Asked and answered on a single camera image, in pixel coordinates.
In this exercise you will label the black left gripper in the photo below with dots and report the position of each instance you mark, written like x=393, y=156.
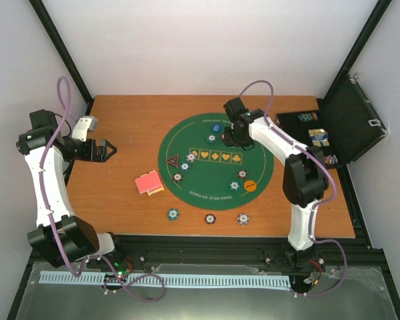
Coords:
x=90, y=156

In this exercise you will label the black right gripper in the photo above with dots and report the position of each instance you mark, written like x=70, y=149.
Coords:
x=228, y=142

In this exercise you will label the blue small blind button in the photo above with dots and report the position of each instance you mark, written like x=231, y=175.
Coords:
x=216, y=128

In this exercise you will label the green 50 chip top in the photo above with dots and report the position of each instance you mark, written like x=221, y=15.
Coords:
x=211, y=138

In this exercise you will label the orange big blind button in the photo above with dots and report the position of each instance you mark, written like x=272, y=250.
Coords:
x=250, y=185

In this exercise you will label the red backed card deck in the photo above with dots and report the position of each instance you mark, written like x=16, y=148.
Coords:
x=142, y=183

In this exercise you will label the triangular all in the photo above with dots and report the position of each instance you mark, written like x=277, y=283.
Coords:
x=173, y=160

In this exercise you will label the blue white chip stack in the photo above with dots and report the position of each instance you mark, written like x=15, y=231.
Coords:
x=243, y=218

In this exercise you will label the brown 100 chip stack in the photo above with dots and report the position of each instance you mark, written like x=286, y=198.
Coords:
x=210, y=219

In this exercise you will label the green blue 50 chip stack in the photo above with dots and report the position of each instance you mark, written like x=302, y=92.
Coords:
x=172, y=214

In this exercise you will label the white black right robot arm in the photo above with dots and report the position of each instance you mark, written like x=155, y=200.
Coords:
x=305, y=177

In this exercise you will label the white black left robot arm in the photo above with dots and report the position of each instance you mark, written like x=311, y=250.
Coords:
x=60, y=235

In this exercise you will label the round green poker mat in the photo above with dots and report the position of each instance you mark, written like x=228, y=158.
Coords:
x=206, y=184

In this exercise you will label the yellow playing card box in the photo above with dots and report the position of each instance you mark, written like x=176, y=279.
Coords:
x=155, y=184

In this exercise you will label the chips row in case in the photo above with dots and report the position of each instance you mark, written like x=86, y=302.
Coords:
x=307, y=117

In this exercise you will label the blue gold card deck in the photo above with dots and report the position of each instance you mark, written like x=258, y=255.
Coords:
x=319, y=137

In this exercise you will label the red white chips in case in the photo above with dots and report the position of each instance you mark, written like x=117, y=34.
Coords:
x=331, y=160

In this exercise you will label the black poker case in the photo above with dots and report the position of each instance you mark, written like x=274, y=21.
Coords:
x=352, y=124

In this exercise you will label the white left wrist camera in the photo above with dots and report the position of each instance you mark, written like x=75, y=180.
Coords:
x=83, y=126

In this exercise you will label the light blue cable duct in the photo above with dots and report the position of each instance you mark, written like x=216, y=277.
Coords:
x=173, y=281

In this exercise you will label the black aluminium frame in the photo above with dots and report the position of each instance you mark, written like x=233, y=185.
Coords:
x=240, y=250

